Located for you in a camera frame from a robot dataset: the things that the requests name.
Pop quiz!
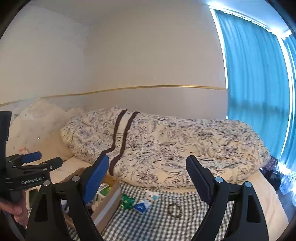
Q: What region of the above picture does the white eraser blue star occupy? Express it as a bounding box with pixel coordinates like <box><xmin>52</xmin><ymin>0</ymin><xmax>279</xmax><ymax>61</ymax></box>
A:
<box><xmin>145</xmin><ymin>190</ymin><xmax>159</xmax><ymax>201</ymax></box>

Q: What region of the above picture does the person's left hand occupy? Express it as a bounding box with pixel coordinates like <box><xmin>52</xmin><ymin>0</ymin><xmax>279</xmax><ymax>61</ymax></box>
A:
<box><xmin>0</xmin><ymin>191</ymin><xmax>29</xmax><ymax>226</ymax></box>

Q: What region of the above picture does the dark beaded bracelet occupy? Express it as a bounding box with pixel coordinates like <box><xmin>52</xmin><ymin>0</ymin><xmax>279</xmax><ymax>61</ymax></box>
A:
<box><xmin>167</xmin><ymin>203</ymin><xmax>182</xmax><ymax>218</ymax></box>

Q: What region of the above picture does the green foil wrapper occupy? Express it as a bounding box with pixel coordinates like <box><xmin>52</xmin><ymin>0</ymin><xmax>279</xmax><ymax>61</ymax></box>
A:
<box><xmin>121</xmin><ymin>194</ymin><xmax>135</xmax><ymax>210</ymax></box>

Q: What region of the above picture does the brown cardboard box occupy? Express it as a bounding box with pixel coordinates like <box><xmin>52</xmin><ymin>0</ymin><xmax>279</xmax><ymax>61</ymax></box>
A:
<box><xmin>59</xmin><ymin>167</ymin><xmax>123</xmax><ymax>235</ymax></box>

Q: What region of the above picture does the blue curtain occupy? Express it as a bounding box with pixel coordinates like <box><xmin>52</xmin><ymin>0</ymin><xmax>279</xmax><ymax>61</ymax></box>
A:
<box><xmin>211</xmin><ymin>9</ymin><xmax>295</xmax><ymax>168</ymax></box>

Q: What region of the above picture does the green white medicine box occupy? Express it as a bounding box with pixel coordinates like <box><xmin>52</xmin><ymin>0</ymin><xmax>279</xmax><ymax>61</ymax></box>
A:
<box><xmin>94</xmin><ymin>183</ymin><xmax>112</xmax><ymax>202</ymax></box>

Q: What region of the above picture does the floral folded duvet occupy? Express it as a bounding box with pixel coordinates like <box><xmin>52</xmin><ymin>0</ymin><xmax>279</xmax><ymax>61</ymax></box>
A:
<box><xmin>60</xmin><ymin>107</ymin><xmax>270</xmax><ymax>189</ymax></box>

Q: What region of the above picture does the blue white small packet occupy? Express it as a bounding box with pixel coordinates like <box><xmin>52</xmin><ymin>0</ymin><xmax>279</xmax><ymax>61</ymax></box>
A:
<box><xmin>132</xmin><ymin>199</ymin><xmax>152</xmax><ymax>214</ymax></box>

